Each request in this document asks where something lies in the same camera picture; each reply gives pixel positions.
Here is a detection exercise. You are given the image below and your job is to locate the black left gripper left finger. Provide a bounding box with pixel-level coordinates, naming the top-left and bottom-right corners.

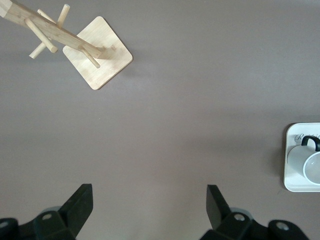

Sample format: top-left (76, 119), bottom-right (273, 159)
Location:
top-left (33, 183), bottom-right (95, 240)

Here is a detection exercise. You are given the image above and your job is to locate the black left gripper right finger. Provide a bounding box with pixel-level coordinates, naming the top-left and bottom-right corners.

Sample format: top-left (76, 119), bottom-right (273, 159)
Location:
top-left (206, 184), bottom-right (253, 240)

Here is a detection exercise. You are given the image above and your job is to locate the white smiley mug black handle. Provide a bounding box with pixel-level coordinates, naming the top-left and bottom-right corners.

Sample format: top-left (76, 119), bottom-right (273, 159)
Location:
top-left (286, 136), bottom-right (320, 186)

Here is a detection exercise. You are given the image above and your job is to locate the white tray with rabbit print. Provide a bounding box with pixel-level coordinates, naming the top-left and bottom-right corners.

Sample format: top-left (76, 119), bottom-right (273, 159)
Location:
top-left (283, 122), bottom-right (320, 193)

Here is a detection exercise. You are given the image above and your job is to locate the wooden mug tree rack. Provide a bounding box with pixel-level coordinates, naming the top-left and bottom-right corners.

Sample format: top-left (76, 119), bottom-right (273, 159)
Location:
top-left (0, 0), bottom-right (134, 91)

